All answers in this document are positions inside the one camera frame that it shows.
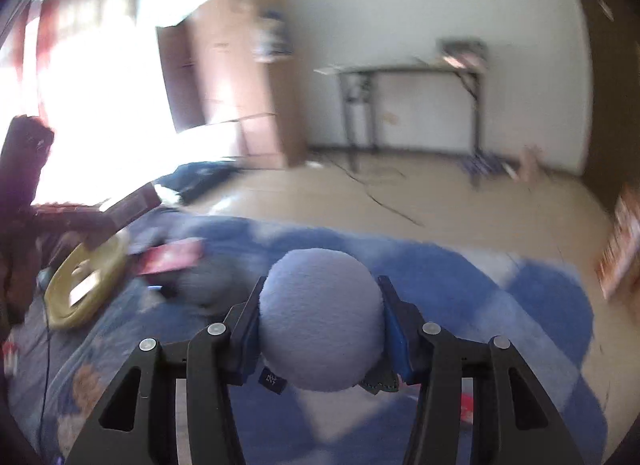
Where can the blue checked quilt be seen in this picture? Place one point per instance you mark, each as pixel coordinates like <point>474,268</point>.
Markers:
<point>475,285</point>

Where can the red curtain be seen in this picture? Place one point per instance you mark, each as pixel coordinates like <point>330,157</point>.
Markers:
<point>45,35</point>

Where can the items on wardrobe shelf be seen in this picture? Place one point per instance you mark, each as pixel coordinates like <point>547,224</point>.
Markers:
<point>272,35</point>

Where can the blue striped cloth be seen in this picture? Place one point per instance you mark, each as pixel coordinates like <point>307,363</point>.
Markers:
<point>490,165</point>

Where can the orange and white carton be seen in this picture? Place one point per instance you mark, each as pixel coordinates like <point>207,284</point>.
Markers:
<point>620,245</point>

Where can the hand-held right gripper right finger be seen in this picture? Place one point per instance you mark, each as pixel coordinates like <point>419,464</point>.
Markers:
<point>397,345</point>

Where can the light blue plush ball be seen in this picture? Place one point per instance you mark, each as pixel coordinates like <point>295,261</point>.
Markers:
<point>322,320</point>

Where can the black round sponge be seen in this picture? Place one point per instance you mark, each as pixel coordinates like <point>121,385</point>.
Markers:
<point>207,285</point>

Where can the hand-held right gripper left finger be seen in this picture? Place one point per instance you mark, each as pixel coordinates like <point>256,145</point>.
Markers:
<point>248,345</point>

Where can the black cardboard box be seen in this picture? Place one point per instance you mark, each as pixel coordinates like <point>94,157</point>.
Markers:
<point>132,205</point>

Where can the brown wooden wardrobe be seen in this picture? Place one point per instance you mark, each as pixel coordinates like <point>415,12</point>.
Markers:
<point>235,80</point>

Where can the small red cardboard box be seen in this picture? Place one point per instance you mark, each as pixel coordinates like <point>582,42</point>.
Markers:
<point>170,257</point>

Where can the small cardboard piece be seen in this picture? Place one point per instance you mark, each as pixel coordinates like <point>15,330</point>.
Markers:
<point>531,162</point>

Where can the dark cloth on floor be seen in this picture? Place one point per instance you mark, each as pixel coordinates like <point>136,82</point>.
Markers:
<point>200,177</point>

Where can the navy bed sheet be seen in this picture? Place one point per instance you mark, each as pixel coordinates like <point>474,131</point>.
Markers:
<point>120,345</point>

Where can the dark brown door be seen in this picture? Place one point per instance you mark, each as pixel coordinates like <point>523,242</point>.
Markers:
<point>610,70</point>

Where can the black folding table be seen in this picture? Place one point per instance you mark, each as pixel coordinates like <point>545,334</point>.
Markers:
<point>400,70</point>

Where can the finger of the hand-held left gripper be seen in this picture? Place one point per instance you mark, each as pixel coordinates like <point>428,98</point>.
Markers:
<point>70,215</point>

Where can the pale yellow plastic basin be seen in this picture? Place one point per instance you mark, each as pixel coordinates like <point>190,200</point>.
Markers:
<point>65,305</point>

